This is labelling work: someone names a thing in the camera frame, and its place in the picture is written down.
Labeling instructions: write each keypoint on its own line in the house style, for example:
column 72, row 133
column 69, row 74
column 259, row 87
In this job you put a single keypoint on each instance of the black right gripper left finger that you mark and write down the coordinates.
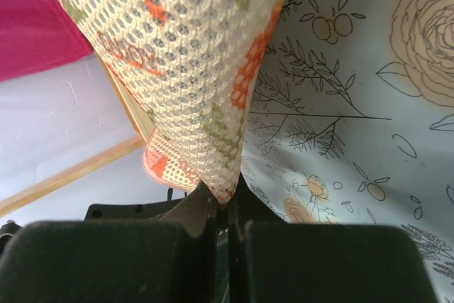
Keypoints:
column 170, row 259

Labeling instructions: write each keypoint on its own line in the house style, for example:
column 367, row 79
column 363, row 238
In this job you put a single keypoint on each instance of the magenta red towel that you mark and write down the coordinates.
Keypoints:
column 37, row 35

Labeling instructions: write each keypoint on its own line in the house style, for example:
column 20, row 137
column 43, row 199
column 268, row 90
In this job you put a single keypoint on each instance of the peach floral mesh laundry bag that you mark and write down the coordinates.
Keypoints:
column 191, row 65

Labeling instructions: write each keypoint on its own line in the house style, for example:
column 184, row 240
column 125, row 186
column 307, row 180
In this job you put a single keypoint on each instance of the wooden clothes rack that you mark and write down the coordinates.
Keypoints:
column 60, row 125

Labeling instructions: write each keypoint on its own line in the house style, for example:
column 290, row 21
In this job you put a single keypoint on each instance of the floral patterned table mat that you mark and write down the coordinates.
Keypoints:
column 351, row 121

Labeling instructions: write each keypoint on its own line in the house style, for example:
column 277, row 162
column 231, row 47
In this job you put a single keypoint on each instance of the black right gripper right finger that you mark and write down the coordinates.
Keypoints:
column 273, row 261

